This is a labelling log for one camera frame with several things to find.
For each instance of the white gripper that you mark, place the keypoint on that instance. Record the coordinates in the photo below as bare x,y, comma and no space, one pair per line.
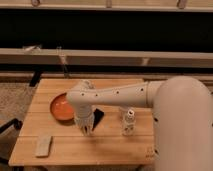
85,123

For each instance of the clear pepper shaker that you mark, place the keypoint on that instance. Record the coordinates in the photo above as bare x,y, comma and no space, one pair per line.
128,122

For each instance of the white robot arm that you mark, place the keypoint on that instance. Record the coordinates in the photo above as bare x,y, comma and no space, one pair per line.
182,112

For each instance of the black phone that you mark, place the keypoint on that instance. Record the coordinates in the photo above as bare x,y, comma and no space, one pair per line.
98,115

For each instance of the orange bowl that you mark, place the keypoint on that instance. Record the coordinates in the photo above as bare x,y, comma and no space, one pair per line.
60,108

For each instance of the black chair base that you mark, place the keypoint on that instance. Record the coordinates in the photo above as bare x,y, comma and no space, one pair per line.
17,125

